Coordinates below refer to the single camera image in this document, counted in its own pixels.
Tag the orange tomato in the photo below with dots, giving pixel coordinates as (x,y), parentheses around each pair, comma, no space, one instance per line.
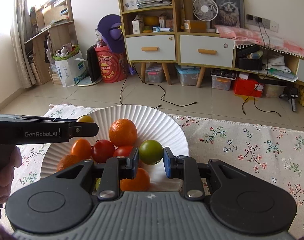
(140,183)
(82,149)

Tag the orange tomato back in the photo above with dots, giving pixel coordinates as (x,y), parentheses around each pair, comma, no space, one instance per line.
(140,183)

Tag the red tomato with stem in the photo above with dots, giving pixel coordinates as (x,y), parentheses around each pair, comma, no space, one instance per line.
(102,150)

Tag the purple plush toy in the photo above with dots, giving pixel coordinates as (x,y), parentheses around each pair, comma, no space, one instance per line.
(110,28)

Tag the white ribbed plate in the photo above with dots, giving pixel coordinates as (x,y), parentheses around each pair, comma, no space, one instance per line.
(148,124)

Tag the red snack bucket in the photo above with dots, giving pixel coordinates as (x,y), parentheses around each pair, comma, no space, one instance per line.
(113,66)

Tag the olive yellow-green tomato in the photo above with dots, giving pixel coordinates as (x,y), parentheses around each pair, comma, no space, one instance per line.
(85,118)

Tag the green oval fruit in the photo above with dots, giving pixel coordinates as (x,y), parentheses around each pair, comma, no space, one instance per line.
(97,184)

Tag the clear storage bin blue lid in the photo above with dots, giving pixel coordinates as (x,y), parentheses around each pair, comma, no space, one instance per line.
(188,76)

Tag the red box under bench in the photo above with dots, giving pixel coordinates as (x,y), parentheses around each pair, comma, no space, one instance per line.
(249,87)

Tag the pink cloth on bench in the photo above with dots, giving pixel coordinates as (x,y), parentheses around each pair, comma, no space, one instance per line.
(244,37)

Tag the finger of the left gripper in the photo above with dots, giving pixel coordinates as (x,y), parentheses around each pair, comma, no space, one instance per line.
(82,129)
(27,118)

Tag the large orange mandarin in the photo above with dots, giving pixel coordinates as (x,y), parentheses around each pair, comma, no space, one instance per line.
(123,132)

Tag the wooden bookshelf left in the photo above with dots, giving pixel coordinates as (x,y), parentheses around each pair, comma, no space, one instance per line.
(52,26)

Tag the orange tomato front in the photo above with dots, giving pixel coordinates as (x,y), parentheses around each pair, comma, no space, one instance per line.
(82,149)

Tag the floral tablecloth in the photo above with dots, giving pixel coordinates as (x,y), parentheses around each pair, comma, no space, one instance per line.
(271,153)

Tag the wooden cabinet with drawers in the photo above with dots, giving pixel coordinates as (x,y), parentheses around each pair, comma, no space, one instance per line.
(204,50)

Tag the left bare hand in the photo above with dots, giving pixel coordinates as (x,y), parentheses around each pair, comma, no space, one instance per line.
(10,158)

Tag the low wooden tv bench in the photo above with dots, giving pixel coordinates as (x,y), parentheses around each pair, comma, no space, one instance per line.
(265,60)

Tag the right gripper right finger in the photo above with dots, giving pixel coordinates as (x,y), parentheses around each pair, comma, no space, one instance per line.
(184,168)

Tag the white desk fan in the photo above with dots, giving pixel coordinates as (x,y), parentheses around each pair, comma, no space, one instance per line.
(205,10)

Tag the framed cat picture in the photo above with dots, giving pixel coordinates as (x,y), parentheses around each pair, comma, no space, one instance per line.
(230,13)

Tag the small dark green tomato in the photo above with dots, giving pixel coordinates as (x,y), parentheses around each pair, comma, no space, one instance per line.
(150,152)

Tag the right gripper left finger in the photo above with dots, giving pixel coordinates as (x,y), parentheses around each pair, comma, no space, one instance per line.
(113,171)

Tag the white paper shopping bag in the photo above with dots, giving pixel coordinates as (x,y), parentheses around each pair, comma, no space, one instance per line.
(72,70)

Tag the lone orange mandarin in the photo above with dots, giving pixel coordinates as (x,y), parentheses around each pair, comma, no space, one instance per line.
(68,161)

